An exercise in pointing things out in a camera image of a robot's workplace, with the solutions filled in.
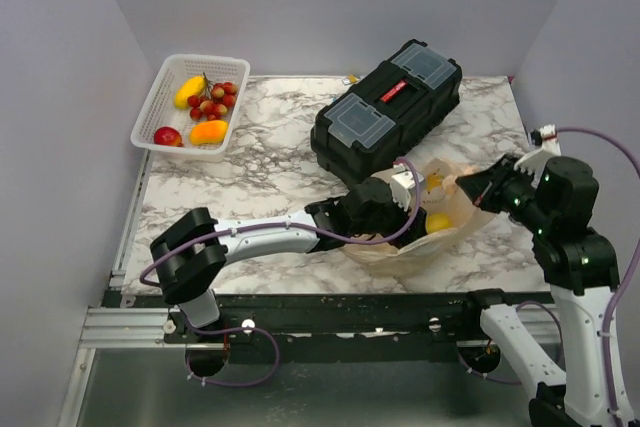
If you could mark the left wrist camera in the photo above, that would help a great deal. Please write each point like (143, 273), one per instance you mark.
(404, 188)

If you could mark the translucent orange plastic bag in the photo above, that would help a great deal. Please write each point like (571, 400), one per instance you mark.
(440, 195)

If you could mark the yellow fake lemon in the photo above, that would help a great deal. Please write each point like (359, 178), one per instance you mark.
(436, 222)

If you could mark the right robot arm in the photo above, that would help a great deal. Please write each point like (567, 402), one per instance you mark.
(580, 267)

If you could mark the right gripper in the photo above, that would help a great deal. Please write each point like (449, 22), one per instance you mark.
(482, 186)

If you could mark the black base bar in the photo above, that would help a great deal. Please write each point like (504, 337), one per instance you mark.
(332, 328)

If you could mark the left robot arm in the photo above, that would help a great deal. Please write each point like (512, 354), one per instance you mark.
(190, 254)

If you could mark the red yellow fake fruits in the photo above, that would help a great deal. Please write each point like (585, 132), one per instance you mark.
(215, 102)

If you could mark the orange yellow fake mango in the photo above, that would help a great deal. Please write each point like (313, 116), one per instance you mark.
(209, 132)

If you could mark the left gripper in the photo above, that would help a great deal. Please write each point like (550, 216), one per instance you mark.
(415, 233)

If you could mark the white plastic basket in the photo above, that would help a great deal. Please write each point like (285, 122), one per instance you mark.
(158, 109)

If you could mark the aluminium frame rail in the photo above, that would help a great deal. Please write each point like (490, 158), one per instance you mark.
(132, 328)

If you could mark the red fake fruit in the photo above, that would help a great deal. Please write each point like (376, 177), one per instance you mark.
(168, 136)

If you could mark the black plastic toolbox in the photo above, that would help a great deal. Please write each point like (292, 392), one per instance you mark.
(386, 114)

